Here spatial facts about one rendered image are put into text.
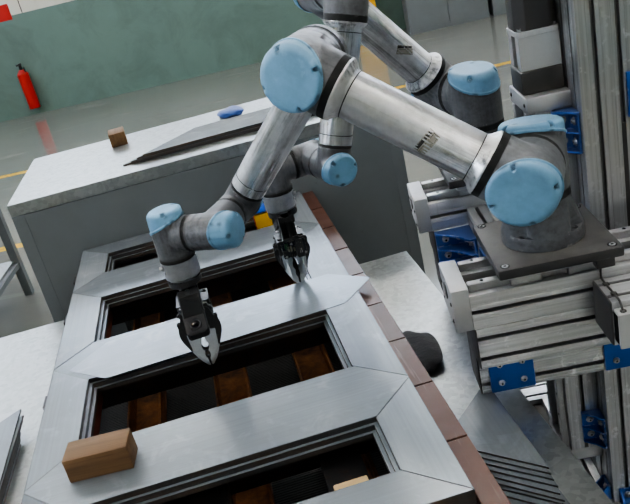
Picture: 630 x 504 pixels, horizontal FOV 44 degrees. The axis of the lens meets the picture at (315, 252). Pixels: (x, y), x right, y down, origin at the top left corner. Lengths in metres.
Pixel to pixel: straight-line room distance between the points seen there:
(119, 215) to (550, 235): 1.57
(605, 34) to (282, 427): 0.94
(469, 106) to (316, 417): 0.83
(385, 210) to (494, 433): 1.34
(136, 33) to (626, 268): 9.70
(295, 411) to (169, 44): 9.52
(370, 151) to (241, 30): 8.10
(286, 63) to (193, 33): 9.45
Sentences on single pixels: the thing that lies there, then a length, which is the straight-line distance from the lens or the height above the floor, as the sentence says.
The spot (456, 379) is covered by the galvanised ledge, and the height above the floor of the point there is 0.68.
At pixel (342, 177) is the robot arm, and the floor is 1.14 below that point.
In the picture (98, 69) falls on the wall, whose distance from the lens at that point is 11.05.
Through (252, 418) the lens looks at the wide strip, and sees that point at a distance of 1.49.
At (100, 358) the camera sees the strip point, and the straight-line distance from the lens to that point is 1.90.
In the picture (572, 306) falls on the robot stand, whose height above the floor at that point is 0.91.
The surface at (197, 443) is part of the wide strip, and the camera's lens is 1.48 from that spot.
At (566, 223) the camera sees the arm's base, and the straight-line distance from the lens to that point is 1.45.
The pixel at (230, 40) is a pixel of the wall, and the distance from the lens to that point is 10.69.
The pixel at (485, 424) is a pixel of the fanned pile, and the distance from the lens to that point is 1.56.
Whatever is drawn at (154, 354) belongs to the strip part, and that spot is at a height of 0.85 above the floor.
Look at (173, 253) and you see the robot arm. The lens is 1.58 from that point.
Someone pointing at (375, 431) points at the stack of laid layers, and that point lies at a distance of 1.42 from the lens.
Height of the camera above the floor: 1.68
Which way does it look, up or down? 23 degrees down
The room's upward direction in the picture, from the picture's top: 14 degrees counter-clockwise
